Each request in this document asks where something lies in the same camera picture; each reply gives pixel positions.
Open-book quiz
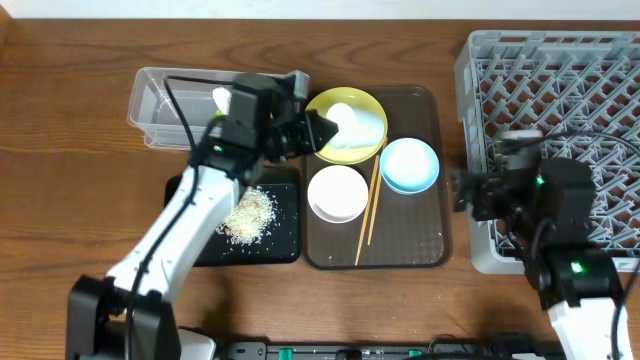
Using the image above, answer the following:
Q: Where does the pale green cup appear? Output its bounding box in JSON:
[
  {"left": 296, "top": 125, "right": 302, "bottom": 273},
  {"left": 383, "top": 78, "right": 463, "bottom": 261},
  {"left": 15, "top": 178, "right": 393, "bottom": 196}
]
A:
[{"left": 326, "top": 103, "right": 384, "bottom": 149}]

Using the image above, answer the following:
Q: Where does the yellow plate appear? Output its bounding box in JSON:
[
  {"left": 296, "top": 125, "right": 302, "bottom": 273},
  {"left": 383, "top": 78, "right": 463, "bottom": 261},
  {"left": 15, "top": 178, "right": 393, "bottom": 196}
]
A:
[{"left": 307, "top": 87, "right": 388, "bottom": 165}]

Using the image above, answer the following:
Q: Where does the white tissue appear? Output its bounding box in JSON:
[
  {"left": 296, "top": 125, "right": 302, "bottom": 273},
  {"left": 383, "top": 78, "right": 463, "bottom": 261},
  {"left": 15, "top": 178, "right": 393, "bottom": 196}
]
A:
[{"left": 212, "top": 87, "right": 231, "bottom": 115}]

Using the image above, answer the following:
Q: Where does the blue bowl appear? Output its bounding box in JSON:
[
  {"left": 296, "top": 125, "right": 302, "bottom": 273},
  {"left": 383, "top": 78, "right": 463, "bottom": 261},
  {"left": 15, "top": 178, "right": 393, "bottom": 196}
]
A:
[{"left": 380, "top": 138, "right": 440, "bottom": 195}]

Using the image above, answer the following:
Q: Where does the rice food waste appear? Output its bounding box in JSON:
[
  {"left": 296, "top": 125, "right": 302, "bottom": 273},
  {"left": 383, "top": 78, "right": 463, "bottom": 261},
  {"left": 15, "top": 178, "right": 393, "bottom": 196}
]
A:
[{"left": 216, "top": 187, "right": 277, "bottom": 245}]

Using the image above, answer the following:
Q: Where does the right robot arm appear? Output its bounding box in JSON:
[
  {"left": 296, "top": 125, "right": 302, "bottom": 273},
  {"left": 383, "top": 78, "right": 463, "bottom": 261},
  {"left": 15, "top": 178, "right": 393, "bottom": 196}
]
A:
[{"left": 451, "top": 130, "right": 638, "bottom": 359}]

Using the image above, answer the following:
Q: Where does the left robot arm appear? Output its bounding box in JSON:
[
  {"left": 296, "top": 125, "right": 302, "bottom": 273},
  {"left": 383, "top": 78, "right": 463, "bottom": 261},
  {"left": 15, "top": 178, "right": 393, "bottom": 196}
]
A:
[{"left": 65, "top": 69, "right": 338, "bottom": 359}]

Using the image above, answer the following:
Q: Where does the grey dishwasher rack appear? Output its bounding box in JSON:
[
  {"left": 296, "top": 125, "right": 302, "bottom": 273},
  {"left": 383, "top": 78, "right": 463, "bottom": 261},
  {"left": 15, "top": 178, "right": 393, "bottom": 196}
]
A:
[{"left": 454, "top": 30, "right": 639, "bottom": 272}]

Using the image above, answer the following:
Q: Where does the wooden chopstick left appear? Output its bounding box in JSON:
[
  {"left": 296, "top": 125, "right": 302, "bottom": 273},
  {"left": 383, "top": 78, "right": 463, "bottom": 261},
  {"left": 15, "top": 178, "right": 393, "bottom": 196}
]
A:
[{"left": 354, "top": 155, "right": 380, "bottom": 267}]

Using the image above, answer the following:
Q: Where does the wooden chopstick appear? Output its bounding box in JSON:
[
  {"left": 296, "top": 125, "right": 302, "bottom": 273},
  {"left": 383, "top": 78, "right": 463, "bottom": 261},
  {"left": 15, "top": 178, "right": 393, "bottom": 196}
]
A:
[
  {"left": 367, "top": 138, "right": 388, "bottom": 246},
  {"left": 354, "top": 155, "right": 380, "bottom": 267}
]

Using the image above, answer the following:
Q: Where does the wooden chopstick right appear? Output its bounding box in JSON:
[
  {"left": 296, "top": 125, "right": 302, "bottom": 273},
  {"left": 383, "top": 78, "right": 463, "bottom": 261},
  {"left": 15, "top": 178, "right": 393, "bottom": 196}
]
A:
[{"left": 367, "top": 138, "right": 388, "bottom": 246}]

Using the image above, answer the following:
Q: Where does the brown tray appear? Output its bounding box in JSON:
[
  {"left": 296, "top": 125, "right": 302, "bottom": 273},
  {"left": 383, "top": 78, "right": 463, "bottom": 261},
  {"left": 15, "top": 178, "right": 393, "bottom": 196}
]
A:
[{"left": 304, "top": 86, "right": 452, "bottom": 270}]

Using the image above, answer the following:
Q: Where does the clear plastic bin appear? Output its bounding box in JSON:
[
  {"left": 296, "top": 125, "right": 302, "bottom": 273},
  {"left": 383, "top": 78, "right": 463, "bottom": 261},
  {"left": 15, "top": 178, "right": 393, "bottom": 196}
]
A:
[{"left": 126, "top": 66, "right": 295, "bottom": 143}]

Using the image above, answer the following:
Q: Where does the black bin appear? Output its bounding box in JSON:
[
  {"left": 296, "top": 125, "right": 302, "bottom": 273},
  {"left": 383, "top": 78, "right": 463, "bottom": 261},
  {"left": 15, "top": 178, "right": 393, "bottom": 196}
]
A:
[{"left": 195, "top": 166, "right": 300, "bottom": 267}]

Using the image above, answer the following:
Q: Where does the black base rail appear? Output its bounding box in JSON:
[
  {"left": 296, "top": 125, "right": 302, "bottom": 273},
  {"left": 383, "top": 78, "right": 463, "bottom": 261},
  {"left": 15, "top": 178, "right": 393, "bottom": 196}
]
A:
[{"left": 214, "top": 334, "right": 565, "bottom": 360}]

